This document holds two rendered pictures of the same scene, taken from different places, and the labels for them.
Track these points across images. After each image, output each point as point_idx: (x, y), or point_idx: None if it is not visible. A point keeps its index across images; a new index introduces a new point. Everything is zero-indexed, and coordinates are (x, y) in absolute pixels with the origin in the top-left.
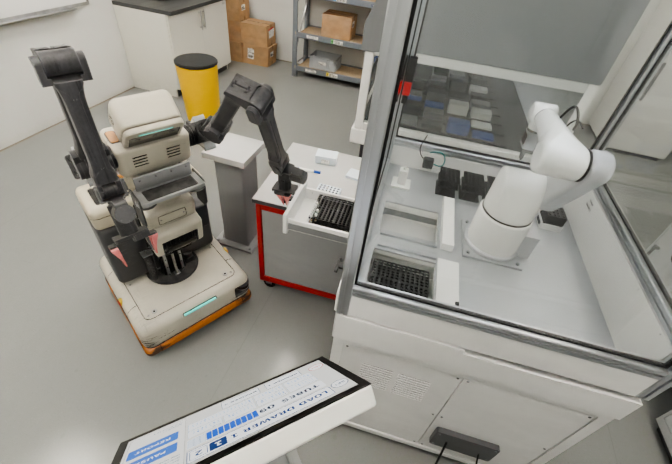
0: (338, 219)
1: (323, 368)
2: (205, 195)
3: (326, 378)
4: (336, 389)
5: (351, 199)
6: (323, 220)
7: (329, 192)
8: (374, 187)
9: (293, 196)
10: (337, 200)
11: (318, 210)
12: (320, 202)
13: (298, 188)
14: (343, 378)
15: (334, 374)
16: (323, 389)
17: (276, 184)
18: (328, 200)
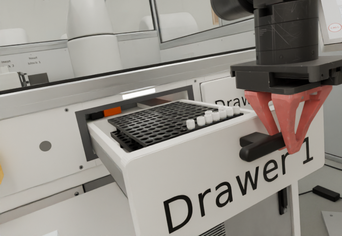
0: (186, 108)
1: (330, 20)
2: None
3: (332, 4)
4: None
5: (103, 133)
6: (216, 108)
7: (113, 150)
8: None
9: (244, 139)
10: (135, 128)
11: (208, 111)
12: (176, 129)
13: (204, 135)
14: None
15: (325, 6)
16: None
17: (324, 60)
18: (152, 130)
